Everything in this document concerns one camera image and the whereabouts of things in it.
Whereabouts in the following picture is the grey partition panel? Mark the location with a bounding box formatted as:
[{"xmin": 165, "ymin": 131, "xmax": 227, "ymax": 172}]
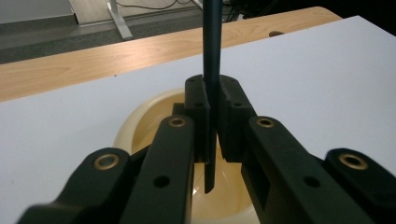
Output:
[{"xmin": 0, "ymin": 0, "xmax": 78, "ymax": 26}]

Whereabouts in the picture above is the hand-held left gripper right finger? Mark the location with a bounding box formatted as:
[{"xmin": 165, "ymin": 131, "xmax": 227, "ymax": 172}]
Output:
[{"xmin": 217, "ymin": 74, "xmax": 376, "ymax": 224}]

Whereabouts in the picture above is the white board sheet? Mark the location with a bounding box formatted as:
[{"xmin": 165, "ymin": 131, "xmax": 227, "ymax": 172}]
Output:
[{"xmin": 0, "ymin": 15, "xmax": 396, "ymax": 224}]

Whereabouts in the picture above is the black cable under desk frame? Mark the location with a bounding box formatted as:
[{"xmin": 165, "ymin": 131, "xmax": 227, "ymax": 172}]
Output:
[{"xmin": 115, "ymin": 0, "xmax": 195, "ymax": 11}]

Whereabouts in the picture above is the black pen with orange tip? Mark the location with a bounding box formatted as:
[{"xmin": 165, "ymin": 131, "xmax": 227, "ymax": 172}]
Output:
[{"xmin": 202, "ymin": 0, "xmax": 224, "ymax": 195}]

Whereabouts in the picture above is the cream ceramic pen holder cup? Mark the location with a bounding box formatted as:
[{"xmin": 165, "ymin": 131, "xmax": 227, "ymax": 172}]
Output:
[{"xmin": 112, "ymin": 87, "xmax": 262, "ymax": 224}]

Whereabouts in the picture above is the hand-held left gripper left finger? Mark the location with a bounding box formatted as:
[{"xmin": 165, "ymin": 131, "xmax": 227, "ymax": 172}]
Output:
[{"xmin": 120, "ymin": 74, "xmax": 212, "ymax": 224}]

